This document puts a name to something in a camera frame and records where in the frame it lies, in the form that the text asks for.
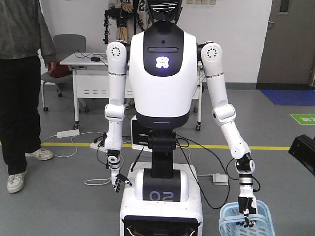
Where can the white humanoid robot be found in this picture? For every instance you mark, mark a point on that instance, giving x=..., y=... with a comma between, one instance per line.
x=162, y=198

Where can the light blue shopping basket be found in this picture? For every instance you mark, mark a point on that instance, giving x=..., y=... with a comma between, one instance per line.
x=233, y=223

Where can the red bag on chair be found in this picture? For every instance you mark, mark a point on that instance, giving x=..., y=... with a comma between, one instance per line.
x=56, y=70

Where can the white folding table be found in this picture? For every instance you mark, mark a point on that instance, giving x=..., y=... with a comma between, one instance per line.
x=94, y=83

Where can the person holding camera rig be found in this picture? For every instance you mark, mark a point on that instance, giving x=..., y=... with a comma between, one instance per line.
x=134, y=25

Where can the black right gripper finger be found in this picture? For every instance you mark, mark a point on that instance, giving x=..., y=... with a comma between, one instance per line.
x=303, y=149

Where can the grey door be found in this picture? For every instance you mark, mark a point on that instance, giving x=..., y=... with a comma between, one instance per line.
x=288, y=58

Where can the white power strip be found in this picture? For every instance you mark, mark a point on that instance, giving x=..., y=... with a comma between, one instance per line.
x=68, y=133

